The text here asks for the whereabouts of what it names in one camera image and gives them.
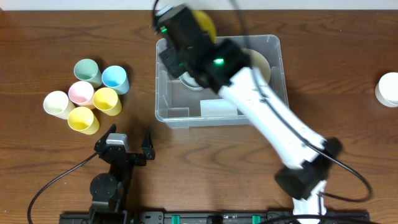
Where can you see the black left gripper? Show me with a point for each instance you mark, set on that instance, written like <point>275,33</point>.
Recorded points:
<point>132,157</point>

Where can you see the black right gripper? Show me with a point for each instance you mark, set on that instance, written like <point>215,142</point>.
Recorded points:
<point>170,58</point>

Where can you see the light grey bowl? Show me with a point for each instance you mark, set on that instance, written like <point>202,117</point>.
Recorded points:
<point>189,82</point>

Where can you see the yellow bowl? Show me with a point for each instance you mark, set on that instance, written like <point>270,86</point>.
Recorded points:
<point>206,23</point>

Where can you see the beige bowl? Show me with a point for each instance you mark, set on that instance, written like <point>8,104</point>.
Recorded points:
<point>259,61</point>

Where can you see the white bowl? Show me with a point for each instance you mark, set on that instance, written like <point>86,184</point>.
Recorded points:
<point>386,90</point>

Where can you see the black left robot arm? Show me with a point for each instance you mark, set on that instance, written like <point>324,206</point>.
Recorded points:
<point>109,190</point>

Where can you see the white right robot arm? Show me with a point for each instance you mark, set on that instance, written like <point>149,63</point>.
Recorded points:
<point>307,156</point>

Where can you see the yellow plastic cup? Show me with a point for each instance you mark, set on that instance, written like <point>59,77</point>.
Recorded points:
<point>107,100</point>
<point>83,120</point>

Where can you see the clear plastic storage bin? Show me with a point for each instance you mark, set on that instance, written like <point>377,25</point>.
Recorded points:
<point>178,106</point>

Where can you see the pink plastic cup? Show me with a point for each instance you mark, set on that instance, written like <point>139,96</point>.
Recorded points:
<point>81,93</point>

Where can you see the blue plastic cup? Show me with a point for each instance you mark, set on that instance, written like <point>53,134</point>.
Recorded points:
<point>115,77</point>

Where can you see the cream plastic cup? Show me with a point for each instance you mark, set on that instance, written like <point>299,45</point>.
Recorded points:
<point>58,104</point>

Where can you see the green plastic cup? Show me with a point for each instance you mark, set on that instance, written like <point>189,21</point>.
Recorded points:
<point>88,70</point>

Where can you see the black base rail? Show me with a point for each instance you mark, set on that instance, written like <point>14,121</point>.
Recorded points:
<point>157,217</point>

